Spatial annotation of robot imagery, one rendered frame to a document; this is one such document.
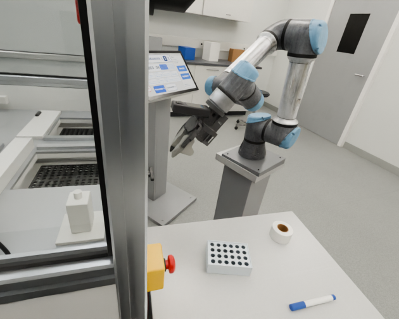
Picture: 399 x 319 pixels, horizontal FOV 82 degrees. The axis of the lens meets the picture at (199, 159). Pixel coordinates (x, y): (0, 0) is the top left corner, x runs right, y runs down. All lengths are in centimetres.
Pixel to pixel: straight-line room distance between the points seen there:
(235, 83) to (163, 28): 375
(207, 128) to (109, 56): 55
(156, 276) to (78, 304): 20
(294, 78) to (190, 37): 360
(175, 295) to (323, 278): 43
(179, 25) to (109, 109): 429
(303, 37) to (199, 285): 92
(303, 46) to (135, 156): 91
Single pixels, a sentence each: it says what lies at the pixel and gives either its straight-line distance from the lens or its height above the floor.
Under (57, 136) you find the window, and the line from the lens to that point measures 24.
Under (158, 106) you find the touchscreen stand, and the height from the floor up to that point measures 87.
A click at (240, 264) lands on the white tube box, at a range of 73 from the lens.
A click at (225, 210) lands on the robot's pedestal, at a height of 40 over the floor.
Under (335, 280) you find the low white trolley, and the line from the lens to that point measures 86.
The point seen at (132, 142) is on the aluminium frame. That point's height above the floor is 126.
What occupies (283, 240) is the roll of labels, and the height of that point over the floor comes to 78.
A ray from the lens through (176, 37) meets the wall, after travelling 441.
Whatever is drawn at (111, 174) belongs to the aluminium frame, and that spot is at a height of 122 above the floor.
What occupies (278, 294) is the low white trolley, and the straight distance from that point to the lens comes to 74.
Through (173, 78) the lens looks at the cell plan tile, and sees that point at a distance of 163.
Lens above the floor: 135
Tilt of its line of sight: 29 degrees down
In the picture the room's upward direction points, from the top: 8 degrees clockwise
